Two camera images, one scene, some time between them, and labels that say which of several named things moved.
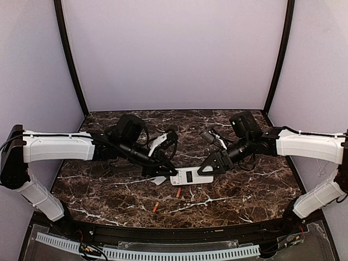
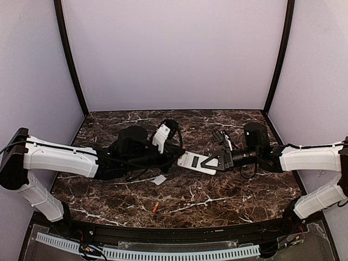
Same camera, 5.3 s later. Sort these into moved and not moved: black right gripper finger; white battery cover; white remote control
Moved: white remote control
Not moved: white battery cover; black right gripper finger
